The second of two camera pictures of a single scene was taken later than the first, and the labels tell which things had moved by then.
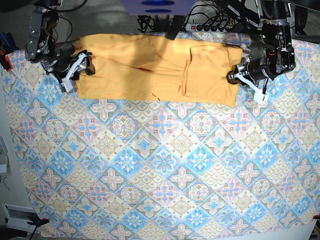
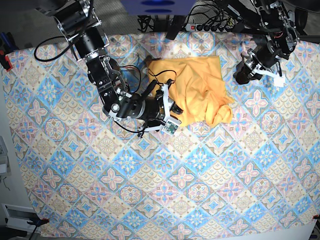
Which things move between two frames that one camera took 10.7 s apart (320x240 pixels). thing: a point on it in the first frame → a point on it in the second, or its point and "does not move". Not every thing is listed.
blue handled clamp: x=8 y=41 does not move
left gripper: x=61 y=64 → x=145 y=109
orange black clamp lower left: x=38 y=222 does not move
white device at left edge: x=4 y=161 does not move
